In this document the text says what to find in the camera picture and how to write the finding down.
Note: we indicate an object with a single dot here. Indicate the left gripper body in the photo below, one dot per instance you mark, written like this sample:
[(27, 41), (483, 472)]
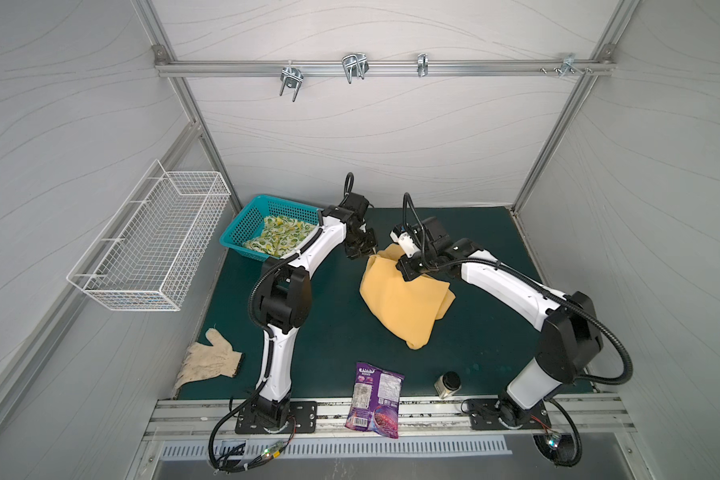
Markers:
[(360, 243)]

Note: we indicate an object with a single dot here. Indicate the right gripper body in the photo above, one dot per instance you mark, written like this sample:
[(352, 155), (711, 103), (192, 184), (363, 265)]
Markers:
[(411, 267)]

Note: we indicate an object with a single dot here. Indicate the yellow skirt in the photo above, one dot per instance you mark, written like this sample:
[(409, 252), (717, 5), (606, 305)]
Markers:
[(408, 309)]

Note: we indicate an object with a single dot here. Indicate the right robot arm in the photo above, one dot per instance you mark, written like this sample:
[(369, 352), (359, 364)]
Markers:
[(571, 335)]

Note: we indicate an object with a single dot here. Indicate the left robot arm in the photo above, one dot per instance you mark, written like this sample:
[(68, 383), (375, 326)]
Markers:
[(279, 305)]

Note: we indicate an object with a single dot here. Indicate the green floral skirt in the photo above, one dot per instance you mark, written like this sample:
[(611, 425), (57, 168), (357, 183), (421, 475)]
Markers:
[(279, 236)]

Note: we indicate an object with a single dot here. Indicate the teal plastic basket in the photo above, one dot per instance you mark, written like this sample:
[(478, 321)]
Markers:
[(246, 225)]

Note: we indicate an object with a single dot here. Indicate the small black-lidded jar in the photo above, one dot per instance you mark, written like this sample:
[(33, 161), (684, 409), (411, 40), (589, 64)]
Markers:
[(447, 384)]

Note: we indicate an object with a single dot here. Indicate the purple snack bag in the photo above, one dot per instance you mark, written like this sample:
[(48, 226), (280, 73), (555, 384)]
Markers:
[(375, 401)]

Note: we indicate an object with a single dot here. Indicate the metal u-bolt clamp middle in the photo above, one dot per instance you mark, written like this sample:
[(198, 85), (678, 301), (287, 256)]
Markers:
[(355, 65)]

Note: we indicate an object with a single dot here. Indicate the metal u-bolt clamp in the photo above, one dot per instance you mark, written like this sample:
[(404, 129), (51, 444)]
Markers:
[(291, 79), (355, 65)]

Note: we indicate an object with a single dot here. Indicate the metal u-bolt clamp left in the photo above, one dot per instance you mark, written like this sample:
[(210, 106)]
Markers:
[(291, 79)]

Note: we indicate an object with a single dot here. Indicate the metal clamp right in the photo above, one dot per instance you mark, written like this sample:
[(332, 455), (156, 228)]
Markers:
[(422, 65)]

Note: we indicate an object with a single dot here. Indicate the beige work glove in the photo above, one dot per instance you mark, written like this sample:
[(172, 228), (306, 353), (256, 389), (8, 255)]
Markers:
[(204, 362)]

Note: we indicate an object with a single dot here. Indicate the aluminium cross bar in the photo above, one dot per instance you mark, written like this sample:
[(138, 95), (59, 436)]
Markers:
[(377, 68)]

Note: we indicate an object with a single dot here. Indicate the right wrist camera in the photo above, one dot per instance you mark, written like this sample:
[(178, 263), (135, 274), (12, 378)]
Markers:
[(407, 242)]

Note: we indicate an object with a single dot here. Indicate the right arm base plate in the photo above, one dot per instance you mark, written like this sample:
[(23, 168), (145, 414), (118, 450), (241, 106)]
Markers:
[(486, 414)]

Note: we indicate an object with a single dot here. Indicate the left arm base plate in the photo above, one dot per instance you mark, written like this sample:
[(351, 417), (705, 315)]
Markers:
[(301, 418)]

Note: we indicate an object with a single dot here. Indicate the white wire basket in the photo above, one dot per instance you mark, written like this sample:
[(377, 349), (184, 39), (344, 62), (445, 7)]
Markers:
[(148, 253)]

